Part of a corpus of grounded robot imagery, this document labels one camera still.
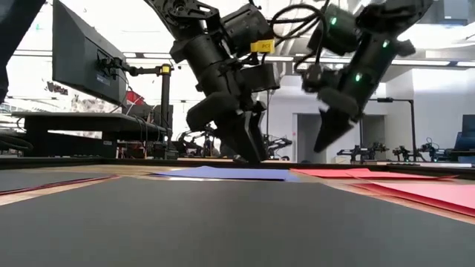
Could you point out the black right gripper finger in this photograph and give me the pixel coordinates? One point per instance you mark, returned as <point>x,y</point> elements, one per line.
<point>332,130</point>

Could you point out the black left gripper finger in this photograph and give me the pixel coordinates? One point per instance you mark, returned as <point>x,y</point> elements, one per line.
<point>259,130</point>
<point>241,141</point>

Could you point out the black paper sheet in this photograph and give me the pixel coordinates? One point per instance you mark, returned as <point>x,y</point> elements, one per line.
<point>222,222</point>
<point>37,181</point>

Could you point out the pink paper sheet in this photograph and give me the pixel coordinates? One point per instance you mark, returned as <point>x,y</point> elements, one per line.
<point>438,194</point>

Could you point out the black background robot arm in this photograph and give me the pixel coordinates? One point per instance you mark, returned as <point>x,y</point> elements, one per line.
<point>356,151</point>
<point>426,148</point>

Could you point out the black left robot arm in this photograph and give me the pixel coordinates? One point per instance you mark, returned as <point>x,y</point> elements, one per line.
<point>208,59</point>

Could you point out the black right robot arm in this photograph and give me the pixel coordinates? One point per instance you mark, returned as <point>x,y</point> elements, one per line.
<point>371,59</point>

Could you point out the black background robot arms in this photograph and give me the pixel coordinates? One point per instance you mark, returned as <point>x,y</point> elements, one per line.
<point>196,142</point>
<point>278,144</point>

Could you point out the grey door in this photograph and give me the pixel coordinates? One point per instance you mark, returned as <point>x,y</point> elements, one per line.
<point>304,139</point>

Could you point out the black computer tower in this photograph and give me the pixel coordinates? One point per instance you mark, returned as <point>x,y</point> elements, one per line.
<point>154,116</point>

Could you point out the long ceiling light panel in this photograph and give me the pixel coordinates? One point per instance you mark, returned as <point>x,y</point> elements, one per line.
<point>156,55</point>
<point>278,58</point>
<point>465,64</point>
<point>419,62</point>

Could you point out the red box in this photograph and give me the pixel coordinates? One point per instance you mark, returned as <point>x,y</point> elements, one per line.
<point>134,98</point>

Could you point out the blue chair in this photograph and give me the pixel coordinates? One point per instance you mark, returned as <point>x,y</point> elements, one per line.
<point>465,141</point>

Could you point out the standing desk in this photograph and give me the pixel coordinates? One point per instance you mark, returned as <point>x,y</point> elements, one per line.
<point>92,120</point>

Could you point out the light background work table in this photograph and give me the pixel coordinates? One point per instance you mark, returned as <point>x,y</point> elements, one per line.
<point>460,163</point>

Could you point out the black computer monitor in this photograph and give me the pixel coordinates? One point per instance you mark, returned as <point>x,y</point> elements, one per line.
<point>81,55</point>

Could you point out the small black frame mount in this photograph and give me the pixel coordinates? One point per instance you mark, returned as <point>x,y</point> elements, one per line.
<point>238,159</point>

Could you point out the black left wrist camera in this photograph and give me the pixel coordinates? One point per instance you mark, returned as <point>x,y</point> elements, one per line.
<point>261,78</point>

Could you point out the black background gantry frame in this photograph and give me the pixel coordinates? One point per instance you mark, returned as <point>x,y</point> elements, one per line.
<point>412,130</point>

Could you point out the black table frame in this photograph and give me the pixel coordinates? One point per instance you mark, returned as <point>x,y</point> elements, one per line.
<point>426,168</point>

